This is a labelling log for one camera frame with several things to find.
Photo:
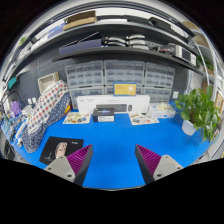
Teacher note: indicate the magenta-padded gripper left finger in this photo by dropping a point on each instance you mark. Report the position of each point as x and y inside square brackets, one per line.
[78, 160]

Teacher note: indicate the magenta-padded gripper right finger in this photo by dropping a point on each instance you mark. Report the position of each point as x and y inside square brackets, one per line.
[150, 160]

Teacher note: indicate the transparent pink computer mouse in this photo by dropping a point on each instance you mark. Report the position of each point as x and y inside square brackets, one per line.
[61, 150]

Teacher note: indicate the black mouse pad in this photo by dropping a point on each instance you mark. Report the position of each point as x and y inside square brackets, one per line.
[75, 145]

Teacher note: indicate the printed sticker sheet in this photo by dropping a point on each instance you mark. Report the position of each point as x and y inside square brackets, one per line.
[144, 119]
[76, 118]

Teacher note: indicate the navy polka dot cloth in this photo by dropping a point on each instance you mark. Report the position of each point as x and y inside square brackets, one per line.
[36, 136]

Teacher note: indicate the white and blue glove box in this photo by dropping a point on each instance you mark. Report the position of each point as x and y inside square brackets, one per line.
[160, 113]

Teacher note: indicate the small black box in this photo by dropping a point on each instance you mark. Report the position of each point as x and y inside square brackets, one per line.
[103, 115]

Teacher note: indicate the small yellow object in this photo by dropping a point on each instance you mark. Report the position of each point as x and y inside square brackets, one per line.
[68, 109]

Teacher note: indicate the pale yellow gloves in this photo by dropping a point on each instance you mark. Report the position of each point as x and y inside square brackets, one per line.
[165, 106]

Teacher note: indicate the long white keyboard box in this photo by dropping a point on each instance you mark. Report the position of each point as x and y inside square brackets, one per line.
[86, 101]

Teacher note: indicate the red blue checkered cloth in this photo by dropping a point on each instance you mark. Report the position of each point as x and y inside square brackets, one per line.
[46, 106]

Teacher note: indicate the green plant in white pot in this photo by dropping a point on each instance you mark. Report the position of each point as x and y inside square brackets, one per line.
[196, 110]

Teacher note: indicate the yellow and blue box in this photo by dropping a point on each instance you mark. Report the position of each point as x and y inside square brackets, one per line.
[125, 89]

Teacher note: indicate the purple object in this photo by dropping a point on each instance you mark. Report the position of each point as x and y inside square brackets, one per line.
[15, 108]

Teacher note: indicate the white woven basket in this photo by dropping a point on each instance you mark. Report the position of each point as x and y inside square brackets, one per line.
[48, 83]

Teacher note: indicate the dark wall shelf unit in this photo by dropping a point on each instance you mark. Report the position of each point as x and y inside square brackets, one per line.
[100, 43]

